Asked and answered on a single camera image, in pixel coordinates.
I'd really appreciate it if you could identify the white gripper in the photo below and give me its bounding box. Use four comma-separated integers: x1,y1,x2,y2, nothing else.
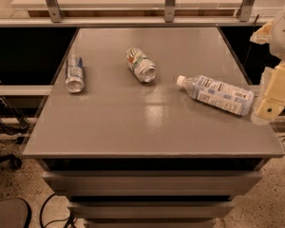
250,5,285,124

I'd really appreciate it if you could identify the blue label plastic bottle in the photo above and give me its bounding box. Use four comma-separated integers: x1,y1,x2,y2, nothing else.
177,75,255,116

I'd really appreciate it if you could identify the green white soda can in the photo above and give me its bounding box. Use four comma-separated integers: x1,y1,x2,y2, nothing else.
125,47,157,83

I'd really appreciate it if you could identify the silver blue redbull can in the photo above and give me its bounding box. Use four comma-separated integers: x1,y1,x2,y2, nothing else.
66,54,85,93

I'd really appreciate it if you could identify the grey drawer cabinet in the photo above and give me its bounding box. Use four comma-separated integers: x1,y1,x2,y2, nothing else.
40,158,268,228

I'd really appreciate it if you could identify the black office chair base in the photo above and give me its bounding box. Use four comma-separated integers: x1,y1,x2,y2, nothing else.
0,154,22,170

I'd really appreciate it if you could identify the grey chair seat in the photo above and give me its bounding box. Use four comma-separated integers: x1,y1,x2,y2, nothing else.
0,198,31,228

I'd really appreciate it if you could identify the metal frame railing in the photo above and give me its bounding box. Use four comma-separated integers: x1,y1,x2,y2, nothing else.
0,0,276,28

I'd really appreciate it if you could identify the black floor cable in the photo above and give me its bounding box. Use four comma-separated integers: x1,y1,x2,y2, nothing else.
38,192,77,228

